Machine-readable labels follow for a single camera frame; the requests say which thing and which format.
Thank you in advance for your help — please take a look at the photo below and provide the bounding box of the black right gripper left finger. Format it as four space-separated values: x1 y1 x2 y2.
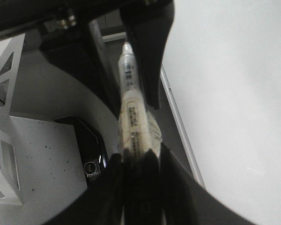
46 153 123 225

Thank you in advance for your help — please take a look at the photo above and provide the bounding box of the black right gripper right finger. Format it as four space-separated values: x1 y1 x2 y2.
160 144 253 225

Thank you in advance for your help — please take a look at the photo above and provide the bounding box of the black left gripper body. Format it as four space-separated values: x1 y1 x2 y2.
0 0 172 40

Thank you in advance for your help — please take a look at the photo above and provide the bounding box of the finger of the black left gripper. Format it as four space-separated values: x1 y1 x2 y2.
120 0 175 110
38 20 120 117

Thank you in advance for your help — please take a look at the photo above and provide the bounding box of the white marker with black cap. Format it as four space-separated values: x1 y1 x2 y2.
118 41 162 160

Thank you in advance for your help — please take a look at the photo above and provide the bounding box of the white robot base structure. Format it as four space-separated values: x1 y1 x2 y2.
0 32 120 207

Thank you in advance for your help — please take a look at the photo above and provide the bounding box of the black camera on base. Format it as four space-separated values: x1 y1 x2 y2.
55 116 108 185

